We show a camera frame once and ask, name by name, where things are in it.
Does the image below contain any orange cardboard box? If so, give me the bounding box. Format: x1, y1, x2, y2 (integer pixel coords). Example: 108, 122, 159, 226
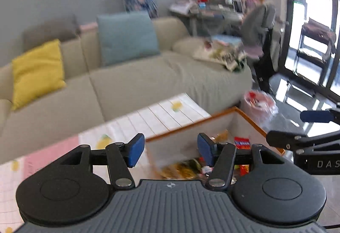
145, 106, 286, 179

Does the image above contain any grey checked pillow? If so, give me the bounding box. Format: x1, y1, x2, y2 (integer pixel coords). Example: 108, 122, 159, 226
23, 19, 80, 50

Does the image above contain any pile of magazines on sofa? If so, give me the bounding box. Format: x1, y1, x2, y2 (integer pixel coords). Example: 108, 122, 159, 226
193, 42, 249, 72

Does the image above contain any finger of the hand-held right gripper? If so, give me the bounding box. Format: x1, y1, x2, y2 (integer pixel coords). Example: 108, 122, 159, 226
300, 109, 340, 124
266, 129, 340, 155

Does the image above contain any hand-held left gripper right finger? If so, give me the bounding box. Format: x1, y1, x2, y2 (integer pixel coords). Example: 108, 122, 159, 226
197, 132, 286, 188

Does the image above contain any teal pillow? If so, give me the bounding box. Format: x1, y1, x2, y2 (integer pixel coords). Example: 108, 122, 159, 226
96, 11, 161, 67

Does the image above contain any black garment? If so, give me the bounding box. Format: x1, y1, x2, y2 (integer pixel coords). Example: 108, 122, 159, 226
251, 29, 279, 90

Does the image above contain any metal rack with brown cloth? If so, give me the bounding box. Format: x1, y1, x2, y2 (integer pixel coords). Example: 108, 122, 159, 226
296, 18, 336, 74

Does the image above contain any stack of books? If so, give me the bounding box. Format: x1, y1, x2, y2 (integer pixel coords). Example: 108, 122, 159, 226
210, 35, 245, 50

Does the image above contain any white desk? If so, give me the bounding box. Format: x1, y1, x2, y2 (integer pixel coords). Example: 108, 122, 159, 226
170, 1, 247, 37

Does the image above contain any blue figure printed pillow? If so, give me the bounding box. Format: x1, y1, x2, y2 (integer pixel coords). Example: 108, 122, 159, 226
121, 0, 159, 18

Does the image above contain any beige fabric sofa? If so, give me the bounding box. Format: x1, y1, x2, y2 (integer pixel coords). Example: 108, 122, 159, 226
0, 17, 253, 154

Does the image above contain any golden twisted snack packet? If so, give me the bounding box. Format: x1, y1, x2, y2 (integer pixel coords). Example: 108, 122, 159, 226
161, 160, 202, 180

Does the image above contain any grey office chair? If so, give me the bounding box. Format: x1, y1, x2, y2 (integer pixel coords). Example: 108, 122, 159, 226
240, 1, 282, 90

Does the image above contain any red white plastic bag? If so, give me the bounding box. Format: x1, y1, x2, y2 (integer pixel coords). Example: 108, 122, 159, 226
240, 90, 279, 130

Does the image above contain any pink cushion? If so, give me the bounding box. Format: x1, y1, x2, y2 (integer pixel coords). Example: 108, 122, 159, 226
79, 23, 99, 34

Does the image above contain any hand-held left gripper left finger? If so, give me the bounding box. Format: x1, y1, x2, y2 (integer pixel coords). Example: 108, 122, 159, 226
57, 133, 145, 188

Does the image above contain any yellow pillow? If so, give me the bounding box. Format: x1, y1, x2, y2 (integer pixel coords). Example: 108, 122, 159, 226
11, 39, 66, 111

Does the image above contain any red snack packet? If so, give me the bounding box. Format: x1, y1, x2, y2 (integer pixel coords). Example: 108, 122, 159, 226
234, 137, 251, 150

